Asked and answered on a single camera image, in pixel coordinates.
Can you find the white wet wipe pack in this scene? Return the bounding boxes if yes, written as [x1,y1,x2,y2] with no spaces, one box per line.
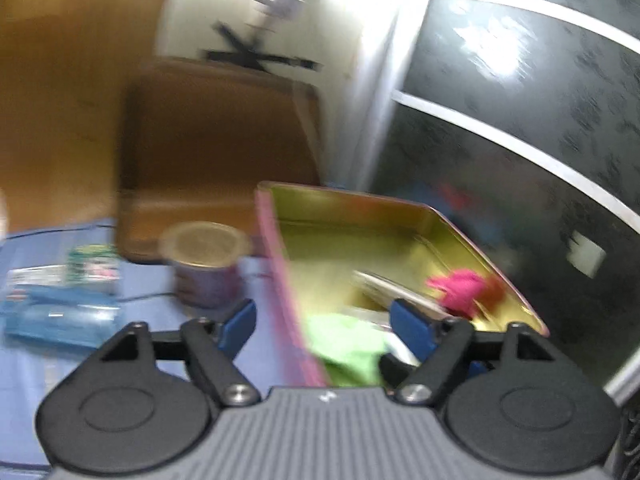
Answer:
[352,269,453,322]

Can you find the pink tin box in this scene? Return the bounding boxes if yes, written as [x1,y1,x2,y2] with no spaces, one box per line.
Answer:
[254,181,551,389]

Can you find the pink cloth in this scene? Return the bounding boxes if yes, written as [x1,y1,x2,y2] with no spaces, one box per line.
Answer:
[426,268,507,319]

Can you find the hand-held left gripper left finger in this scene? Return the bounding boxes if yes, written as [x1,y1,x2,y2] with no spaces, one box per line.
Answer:
[93,299,261,407]

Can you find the green cloth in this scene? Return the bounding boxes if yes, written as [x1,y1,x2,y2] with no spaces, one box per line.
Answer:
[304,312,389,389]

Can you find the green and white packet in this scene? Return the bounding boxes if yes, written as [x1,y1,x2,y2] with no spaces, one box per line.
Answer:
[66,243,122,282]

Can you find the small purple can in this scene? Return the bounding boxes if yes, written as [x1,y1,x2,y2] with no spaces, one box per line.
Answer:
[159,221,252,310]

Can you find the black folding stand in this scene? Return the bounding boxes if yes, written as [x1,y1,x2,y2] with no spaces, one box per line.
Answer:
[201,21,322,75]

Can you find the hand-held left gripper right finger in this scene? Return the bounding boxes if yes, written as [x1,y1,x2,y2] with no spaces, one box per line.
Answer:
[389,298,556,406]

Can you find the blue plastic packet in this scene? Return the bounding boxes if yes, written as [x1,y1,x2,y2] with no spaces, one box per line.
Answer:
[0,266,122,349]

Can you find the black cabinet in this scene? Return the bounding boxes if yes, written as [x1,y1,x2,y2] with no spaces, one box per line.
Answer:
[372,0,640,403]

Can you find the blue tablecloth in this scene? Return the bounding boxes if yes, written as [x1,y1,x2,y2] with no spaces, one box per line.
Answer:
[0,217,321,476]

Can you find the wooden chair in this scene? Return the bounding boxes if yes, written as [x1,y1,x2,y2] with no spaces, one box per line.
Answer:
[116,56,324,264]

